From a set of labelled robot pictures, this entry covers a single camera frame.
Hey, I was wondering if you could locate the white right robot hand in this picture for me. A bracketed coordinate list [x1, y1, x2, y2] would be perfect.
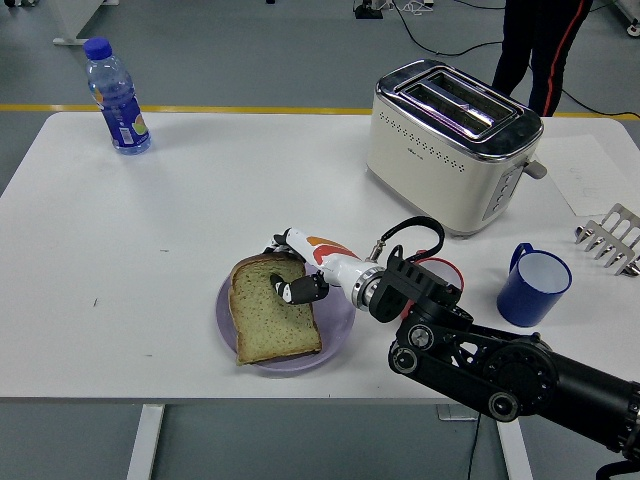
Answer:
[262, 227, 372, 306]

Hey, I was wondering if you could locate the brown bread slice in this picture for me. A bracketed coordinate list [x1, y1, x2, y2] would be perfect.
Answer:
[228, 251, 324, 366]

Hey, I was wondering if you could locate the cream chrome toaster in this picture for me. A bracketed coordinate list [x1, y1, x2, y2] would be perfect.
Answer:
[364, 58, 547, 241]

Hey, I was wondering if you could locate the grey toaster lever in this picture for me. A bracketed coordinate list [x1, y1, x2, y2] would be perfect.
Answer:
[519, 157, 548, 181]

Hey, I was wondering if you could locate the purple plate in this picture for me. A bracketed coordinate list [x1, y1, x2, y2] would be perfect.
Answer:
[215, 262, 357, 379]

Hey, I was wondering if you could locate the blue mug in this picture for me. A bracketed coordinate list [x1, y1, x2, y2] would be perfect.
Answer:
[495, 242, 573, 329]

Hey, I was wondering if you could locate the black power strip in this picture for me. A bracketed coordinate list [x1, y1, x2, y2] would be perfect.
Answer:
[352, 0, 385, 21]

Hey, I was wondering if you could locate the blue water bottle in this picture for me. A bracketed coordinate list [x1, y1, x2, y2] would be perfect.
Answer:
[82, 37, 153, 156]

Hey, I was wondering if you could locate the white table leg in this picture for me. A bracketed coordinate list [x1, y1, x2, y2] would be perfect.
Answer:
[492, 417, 534, 480]
[125, 403, 166, 480]

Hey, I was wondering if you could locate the metal toast rack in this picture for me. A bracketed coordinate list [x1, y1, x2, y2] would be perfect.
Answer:
[574, 202, 640, 277]

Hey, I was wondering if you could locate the person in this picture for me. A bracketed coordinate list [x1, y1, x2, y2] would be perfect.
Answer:
[491, 0, 595, 118]

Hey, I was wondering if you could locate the white furniture base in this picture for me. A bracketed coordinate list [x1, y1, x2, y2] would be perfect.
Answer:
[52, 0, 121, 47]

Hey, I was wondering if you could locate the clear under-table bracket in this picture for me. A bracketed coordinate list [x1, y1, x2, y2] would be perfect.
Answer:
[438, 403, 476, 422]

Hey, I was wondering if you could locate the black under-table cable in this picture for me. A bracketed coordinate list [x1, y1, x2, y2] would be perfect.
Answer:
[466, 414, 484, 480]

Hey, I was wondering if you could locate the black floor cable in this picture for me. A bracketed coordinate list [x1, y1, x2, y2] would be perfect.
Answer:
[393, 0, 640, 122]

